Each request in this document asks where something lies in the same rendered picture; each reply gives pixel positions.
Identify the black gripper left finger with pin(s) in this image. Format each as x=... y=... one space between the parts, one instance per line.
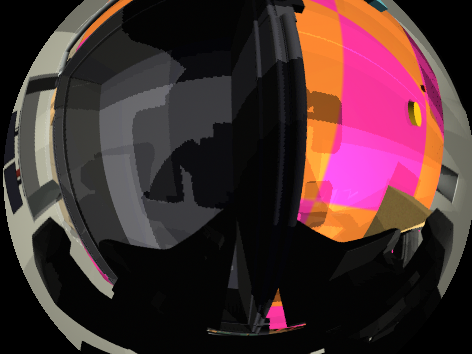
x=197 y=268

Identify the small light blue block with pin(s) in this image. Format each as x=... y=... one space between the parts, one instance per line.
x=377 y=4

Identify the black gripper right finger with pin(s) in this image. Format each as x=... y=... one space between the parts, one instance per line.
x=316 y=262

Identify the yellow short cylinder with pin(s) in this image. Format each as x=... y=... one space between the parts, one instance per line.
x=414 y=113

